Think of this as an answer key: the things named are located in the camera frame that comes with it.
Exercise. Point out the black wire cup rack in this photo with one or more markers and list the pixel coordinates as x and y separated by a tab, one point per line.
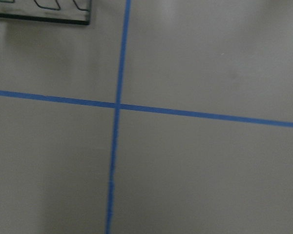
76	12

